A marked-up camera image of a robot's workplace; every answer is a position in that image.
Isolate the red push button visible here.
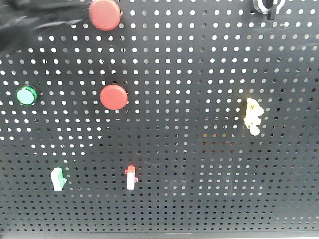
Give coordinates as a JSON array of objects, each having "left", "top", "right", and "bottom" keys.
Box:
[
  {"left": 100, "top": 84, "right": 128, "bottom": 110},
  {"left": 89, "top": 0, "right": 121, "bottom": 31}
]

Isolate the black rotary selector switch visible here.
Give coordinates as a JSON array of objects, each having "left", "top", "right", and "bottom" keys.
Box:
[{"left": 252, "top": 0, "right": 286, "bottom": 20}]

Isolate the blurred black robot arm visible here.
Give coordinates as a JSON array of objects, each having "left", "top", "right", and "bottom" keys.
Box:
[{"left": 0, "top": 0, "right": 91, "bottom": 57}]

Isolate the black perforated pegboard panel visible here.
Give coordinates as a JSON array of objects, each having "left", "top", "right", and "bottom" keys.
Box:
[{"left": 0, "top": 0, "right": 319, "bottom": 239}]

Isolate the red white switch block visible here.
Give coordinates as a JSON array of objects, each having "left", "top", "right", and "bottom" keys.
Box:
[{"left": 125, "top": 165, "right": 138, "bottom": 190}]

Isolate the green white switch block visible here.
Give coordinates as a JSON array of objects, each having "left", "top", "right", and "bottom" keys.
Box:
[{"left": 50, "top": 167, "right": 67, "bottom": 191}]

